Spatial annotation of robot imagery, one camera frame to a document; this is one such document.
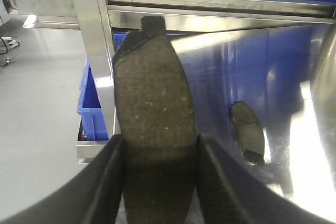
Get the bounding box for lower blue plastic bin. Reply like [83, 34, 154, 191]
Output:
[77, 59, 108, 141]

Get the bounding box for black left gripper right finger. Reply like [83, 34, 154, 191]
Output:
[196, 135, 329, 223]

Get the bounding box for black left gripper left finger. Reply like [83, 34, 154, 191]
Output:
[2, 134, 124, 223]

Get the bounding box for stainless steel rack frame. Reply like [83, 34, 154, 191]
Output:
[4, 0, 335, 151]

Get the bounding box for grey brake pad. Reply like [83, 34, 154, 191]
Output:
[113, 16, 197, 223]
[228, 101, 265, 165]

